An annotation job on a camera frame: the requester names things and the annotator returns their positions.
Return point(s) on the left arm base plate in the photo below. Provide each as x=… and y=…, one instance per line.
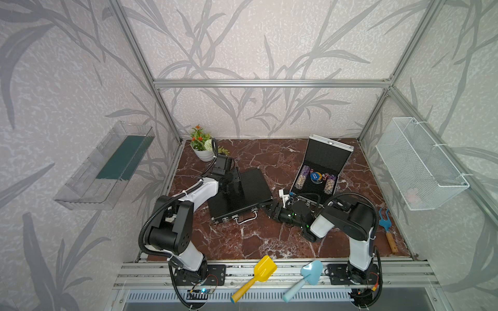
x=211, y=275

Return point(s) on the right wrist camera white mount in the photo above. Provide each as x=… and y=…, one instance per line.
x=284, y=196

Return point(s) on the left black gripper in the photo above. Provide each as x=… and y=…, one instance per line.
x=237, y=177

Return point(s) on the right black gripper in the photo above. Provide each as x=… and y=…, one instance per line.
x=276, y=210

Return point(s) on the white wire mesh basket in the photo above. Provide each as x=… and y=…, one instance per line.
x=422, y=171

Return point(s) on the yellow toy shovel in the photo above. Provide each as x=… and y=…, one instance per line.
x=262, y=271

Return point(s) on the blue garden fork wooden handle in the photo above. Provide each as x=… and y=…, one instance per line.
x=386, y=223

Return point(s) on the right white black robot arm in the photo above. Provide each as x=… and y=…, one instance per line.
x=351, y=213

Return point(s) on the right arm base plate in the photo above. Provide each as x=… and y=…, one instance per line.
x=339, y=274

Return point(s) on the light blue toy trowel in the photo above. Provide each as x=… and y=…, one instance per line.
x=310, y=273

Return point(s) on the black poker set case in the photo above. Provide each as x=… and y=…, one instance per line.
x=246, y=192

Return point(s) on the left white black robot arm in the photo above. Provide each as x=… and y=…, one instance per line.
x=168, y=231

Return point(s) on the potted plant white pot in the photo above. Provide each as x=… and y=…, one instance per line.
x=201, y=143

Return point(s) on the clear plastic wall shelf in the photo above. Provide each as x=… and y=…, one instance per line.
x=101, y=180

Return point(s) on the silver poker set case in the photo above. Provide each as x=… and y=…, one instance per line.
x=321, y=168

